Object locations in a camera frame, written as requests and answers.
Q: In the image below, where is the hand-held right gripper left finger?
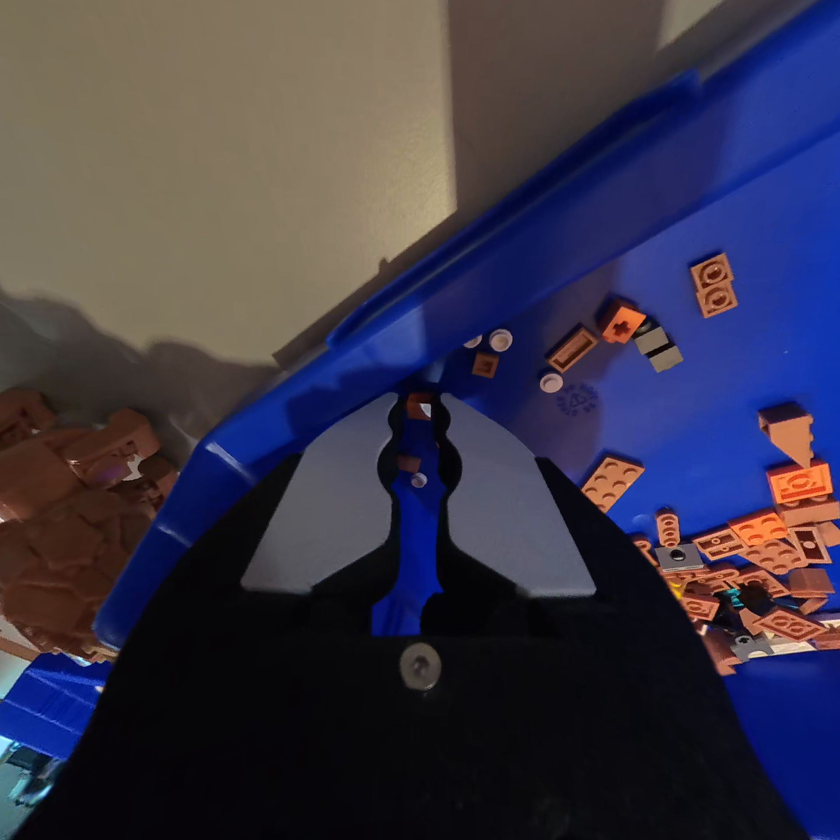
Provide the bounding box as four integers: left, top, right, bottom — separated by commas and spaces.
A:
239, 392, 401, 595

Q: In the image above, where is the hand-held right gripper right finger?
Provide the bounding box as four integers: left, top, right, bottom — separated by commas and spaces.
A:
434, 392, 598, 598

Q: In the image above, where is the blue plastic bin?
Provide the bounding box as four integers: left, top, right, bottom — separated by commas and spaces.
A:
0, 653, 114, 761
92, 0, 840, 840

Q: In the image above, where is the orange cross-hole brick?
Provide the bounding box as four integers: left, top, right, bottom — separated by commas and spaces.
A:
596, 298, 648, 345

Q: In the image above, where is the grey desk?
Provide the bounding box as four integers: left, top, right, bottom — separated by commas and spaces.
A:
0, 0, 824, 664

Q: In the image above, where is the brown eight-stud plate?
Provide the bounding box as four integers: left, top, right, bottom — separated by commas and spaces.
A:
580, 455, 646, 514

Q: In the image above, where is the brown brick-built figure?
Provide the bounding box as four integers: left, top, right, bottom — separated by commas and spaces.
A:
0, 387, 180, 665

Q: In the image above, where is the pile of mixed small bricks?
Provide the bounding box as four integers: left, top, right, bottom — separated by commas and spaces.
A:
630, 459, 840, 677

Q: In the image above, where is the brown wedge slope brick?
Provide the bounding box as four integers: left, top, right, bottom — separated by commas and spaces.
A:
757, 402, 815, 471

